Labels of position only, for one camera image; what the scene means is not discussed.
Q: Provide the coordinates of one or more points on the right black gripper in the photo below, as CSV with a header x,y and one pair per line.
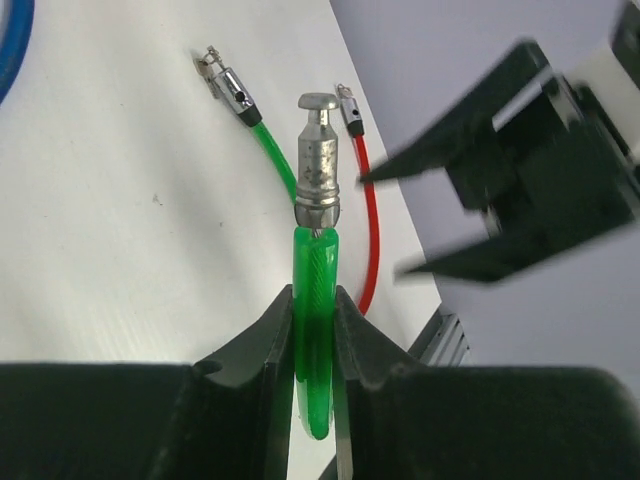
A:
x,y
538,152

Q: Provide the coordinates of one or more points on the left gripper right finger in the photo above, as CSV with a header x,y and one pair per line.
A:
x,y
397,418

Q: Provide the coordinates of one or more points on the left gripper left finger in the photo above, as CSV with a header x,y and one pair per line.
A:
x,y
227,416

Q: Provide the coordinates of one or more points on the green cable lock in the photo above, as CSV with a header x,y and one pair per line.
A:
x,y
314,190

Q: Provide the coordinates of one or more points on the right aluminium frame post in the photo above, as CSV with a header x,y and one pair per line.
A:
x,y
442,342

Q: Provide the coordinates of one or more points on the red cable lock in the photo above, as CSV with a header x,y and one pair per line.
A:
x,y
355,128

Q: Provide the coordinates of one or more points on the blue cable lock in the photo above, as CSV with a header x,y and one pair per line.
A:
x,y
14,41

